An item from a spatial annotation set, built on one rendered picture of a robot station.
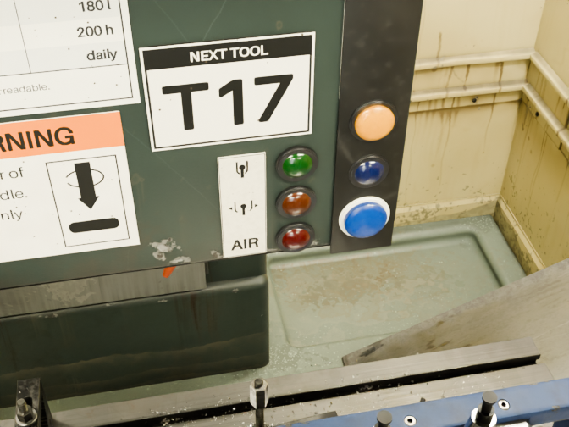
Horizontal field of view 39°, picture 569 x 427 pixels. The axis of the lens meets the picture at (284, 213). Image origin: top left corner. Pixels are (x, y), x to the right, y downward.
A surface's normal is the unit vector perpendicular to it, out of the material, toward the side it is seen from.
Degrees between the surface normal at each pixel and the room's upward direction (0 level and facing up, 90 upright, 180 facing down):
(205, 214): 90
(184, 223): 90
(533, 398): 0
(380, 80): 90
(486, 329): 26
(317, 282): 0
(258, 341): 90
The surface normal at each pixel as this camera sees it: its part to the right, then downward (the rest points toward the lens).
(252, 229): 0.19, 0.65
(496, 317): -0.41, -0.62
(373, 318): 0.00, -0.75
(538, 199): -0.98, 0.13
